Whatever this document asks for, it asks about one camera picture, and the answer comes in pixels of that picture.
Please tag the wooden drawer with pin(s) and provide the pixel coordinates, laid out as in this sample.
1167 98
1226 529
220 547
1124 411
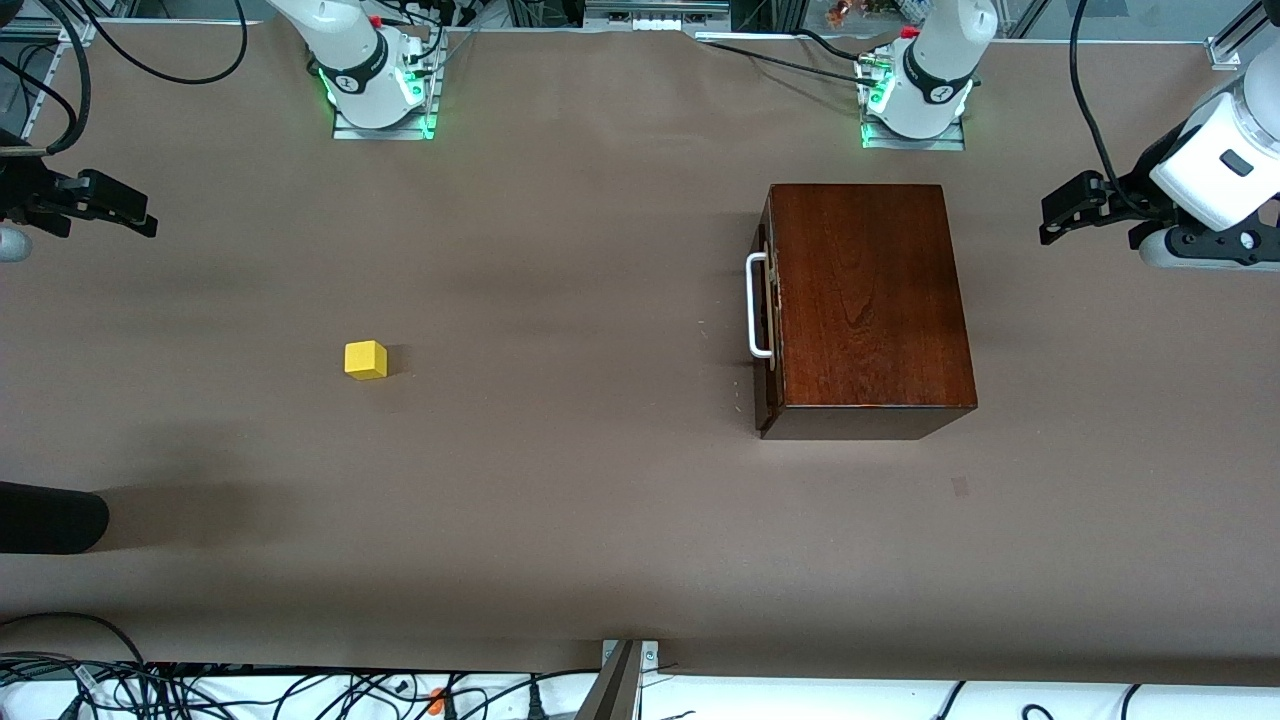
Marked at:
770 400

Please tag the aluminium strut with bracket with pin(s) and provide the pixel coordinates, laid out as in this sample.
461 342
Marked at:
620 690

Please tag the yellow block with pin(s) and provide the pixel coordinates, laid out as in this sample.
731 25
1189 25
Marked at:
365 362

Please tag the dark wooden cabinet box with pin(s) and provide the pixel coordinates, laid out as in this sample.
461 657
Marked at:
870 300

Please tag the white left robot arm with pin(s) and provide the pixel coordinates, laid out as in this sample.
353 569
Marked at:
940 60

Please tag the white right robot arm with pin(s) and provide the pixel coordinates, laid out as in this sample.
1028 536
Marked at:
345 40

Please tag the white power strip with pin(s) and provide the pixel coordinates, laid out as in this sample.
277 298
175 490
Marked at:
655 20

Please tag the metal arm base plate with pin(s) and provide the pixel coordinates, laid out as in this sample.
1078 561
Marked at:
385 133
915 144

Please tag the aluminium corner profile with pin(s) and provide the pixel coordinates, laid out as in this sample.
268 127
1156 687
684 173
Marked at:
1225 50

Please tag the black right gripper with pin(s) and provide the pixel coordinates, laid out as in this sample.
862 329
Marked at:
22 190

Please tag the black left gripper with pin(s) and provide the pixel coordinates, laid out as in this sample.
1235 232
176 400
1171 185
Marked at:
1137 187

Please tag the orange connector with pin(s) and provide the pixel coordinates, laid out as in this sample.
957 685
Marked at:
437 700

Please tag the black ribbed rounded pad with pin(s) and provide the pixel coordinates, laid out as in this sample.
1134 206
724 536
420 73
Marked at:
50 518

